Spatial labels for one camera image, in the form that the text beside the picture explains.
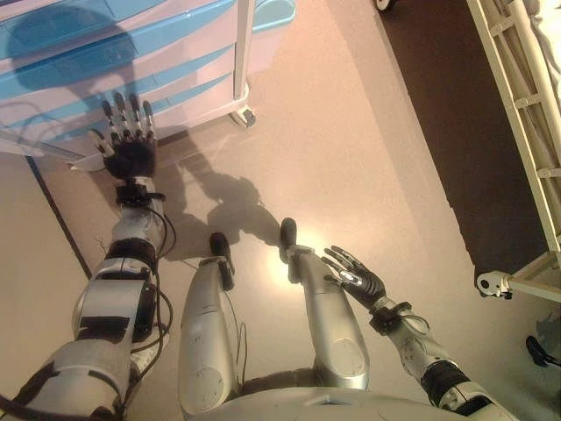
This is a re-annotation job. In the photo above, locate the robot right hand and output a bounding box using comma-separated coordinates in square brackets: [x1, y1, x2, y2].
[322, 245, 387, 310]

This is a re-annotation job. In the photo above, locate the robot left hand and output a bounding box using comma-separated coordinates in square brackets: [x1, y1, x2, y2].
[87, 90, 158, 180]

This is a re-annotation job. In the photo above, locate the white drawer blue handle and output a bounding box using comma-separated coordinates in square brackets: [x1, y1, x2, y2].
[0, 4, 240, 71]
[0, 72, 236, 132]
[0, 43, 236, 104]

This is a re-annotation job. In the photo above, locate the silver robot right leg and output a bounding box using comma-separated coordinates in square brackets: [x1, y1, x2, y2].
[287, 245, 370, 391]

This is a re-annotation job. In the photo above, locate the silver robot leg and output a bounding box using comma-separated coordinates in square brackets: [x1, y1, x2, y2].
[178, 257, 246, 417]
[287, 245, 370, 391]

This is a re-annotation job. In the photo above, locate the black robot right foot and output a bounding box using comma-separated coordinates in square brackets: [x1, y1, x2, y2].
[279, 218, 301, 264]

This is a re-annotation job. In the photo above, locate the black robot foot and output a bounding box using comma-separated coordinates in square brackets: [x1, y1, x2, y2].
[279, 218, 301, 264]
[209, 232, 232, 260]

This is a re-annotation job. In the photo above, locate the white cart caster wheel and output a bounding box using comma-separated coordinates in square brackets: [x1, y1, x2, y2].
[228, 106, 258, 129]

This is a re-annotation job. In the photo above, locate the black robot left foot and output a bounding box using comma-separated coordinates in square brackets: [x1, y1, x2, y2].
[209, 232, 232, 260]

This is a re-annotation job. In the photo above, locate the silver robot torso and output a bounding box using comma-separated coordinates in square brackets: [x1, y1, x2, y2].
[183, 385, 561, 421]

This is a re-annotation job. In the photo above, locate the white medical cart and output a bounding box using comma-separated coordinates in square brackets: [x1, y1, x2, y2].
[0, 0, 259, 173]

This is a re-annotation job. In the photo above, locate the silver robot left leg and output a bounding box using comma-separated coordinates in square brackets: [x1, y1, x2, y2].
[178, 257, 246, 417]

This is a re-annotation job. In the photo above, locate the black stand leg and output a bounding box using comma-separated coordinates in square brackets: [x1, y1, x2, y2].
[525, 335, 561, 368]

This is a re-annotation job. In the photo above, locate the light blue waste bin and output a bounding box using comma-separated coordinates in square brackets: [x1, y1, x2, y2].
[250, 0, 295, 32]

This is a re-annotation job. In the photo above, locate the white bedding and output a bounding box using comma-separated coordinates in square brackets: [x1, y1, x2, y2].
[532, 0, 561, 75]

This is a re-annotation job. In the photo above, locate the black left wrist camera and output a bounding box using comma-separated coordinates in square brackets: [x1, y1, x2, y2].
[116, 184, 162, 206]

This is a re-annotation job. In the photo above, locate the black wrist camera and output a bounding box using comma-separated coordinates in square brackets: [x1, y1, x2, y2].
[369, 302, 413, 337]
[116, 184, 162, 206]

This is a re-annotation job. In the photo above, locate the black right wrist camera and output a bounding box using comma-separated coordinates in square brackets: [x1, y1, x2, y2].
[369, 302, 413, 337]

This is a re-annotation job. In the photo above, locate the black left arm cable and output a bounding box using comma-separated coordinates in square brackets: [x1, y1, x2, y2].
[131, 192, 177, 352]

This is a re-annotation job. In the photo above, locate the cream hospital bed frame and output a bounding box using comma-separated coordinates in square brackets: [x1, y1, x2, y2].
[465, 0, 561, 303]

